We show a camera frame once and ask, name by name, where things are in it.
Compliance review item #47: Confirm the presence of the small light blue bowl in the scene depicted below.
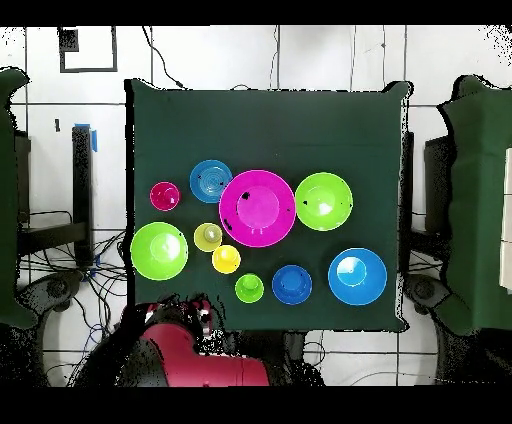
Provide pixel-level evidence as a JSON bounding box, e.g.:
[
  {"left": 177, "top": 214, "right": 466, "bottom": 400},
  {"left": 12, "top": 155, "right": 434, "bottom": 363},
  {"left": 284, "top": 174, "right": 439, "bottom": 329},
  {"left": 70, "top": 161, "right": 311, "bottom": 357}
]
[{"left": 188, "top": 158, "right": 234, "bottom": 205}]

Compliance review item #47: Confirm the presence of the large pink plastic bowl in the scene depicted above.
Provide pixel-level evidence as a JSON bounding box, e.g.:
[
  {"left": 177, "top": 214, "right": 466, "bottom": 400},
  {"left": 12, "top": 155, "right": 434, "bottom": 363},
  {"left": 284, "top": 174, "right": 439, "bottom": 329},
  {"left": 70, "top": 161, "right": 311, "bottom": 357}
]
[{"left": 218, "top": 169, "right": 298, "bottom": 249}]

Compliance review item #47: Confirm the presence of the pale yellow translucent cup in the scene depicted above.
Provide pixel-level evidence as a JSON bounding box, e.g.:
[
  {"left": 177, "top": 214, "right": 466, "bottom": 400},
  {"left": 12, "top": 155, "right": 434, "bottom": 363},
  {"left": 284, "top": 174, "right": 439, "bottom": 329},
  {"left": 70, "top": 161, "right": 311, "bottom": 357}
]
[{"left": 193, "top": 222, "right": 224, "bottom": 254}]

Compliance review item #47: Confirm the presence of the orange-yellow plastic cup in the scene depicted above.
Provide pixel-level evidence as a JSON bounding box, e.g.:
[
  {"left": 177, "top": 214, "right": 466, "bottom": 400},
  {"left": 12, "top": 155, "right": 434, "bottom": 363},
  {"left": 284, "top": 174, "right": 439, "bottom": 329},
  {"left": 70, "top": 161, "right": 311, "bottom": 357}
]
[{"left": 211, "top": 244, "right": 242, "bottom": 276}]

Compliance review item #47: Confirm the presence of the green plastic bowl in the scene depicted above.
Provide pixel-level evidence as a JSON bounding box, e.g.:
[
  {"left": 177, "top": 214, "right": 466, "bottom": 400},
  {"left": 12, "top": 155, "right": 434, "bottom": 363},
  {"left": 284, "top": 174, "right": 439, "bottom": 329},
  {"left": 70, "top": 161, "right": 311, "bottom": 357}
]
[
  {"left": 129, "top": 221, "right": 190, "bottom": 282},
  {"left": 294, "top": 171, "right": 354, "bottom": 232}
]

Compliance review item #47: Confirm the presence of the green plastic cup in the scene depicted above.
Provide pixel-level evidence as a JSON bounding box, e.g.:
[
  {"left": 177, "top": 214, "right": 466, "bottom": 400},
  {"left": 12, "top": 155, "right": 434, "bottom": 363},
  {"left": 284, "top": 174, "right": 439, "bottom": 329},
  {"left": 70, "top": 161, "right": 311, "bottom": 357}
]
[{"left": 234, "top": 272, "right": 266, "bottom": 304}]

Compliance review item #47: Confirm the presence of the small dark blue bowl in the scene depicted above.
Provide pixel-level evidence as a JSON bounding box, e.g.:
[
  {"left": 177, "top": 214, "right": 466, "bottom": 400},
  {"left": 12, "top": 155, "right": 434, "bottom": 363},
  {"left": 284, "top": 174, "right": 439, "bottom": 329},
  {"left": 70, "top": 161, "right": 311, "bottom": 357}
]
[{"left": 271, "top": 264, "right": 314, "bottom": 306}]

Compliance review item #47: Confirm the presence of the dark green tablecloth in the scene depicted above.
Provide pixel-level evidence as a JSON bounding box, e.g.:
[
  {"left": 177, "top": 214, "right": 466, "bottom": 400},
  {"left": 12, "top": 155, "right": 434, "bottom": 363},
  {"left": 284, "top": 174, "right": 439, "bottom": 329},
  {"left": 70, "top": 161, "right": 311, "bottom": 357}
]
[{"left": 124, "top": 77, "right": 413, "bottom": 335}]

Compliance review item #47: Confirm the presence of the red plastic cup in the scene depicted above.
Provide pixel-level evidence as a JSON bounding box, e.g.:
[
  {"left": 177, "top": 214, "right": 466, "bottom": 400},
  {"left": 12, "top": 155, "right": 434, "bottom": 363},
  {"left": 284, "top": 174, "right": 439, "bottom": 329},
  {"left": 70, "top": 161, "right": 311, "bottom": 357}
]
[{"left": 149, "top": 180, "right": 182, "bottom": 212}]

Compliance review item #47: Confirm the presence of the large blue plastic bowl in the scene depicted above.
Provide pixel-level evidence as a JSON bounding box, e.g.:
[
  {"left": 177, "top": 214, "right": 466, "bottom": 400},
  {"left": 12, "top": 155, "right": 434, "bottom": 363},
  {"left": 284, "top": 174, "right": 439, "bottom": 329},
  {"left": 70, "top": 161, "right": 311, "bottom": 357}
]
[{"left": 327, "top": 247, "right": 388, "bottom": 307}]

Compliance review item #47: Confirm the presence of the neighbouring green cloth table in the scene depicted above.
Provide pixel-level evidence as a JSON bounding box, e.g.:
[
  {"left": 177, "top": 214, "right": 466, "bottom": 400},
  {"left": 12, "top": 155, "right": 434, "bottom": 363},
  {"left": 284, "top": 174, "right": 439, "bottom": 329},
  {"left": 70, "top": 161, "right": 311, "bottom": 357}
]
[
  {"left": 437, "top": 74, "right": 512, "bottom": 337},
  {"left": 0, "top": 66, "right": 39, "bottom": 330}
]

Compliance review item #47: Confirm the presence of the black floor cable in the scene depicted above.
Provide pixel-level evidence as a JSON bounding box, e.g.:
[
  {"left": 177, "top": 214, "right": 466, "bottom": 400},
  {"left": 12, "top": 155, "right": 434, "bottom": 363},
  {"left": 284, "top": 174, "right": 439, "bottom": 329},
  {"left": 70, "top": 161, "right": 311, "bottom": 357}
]
[{"left": 141, "top": 26, "right": 186, "bottom": 90}]

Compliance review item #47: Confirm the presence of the black stand post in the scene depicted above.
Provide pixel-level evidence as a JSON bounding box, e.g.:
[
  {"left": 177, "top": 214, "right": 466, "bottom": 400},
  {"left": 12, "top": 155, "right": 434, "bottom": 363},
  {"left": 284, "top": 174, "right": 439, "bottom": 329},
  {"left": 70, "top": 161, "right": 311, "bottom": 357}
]
[
  {"left": 71, "top": 123, "right": 98, "bottom": 268},
  {"left": 400, "top": 130, "right": 416, "bottom": 277}
]

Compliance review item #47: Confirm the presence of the bundle of floor cables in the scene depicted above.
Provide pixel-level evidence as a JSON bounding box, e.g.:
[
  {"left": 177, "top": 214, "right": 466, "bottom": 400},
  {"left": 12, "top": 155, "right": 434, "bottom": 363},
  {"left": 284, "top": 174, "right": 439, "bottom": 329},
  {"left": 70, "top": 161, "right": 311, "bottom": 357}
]
[{"left": 19, "top": 229, "right": 129, "bottom": 345}]

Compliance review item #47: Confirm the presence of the grey pedestal foot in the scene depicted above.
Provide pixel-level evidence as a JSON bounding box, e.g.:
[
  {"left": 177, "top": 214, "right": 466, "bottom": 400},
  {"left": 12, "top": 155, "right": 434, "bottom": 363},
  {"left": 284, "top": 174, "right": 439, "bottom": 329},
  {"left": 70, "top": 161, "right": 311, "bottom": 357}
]
[
  {"left": 17, "top": 269, "right": 85, "bottom": 321},
  {"left": 403, "top": 273, "right": 453, "bottom": 317}
]

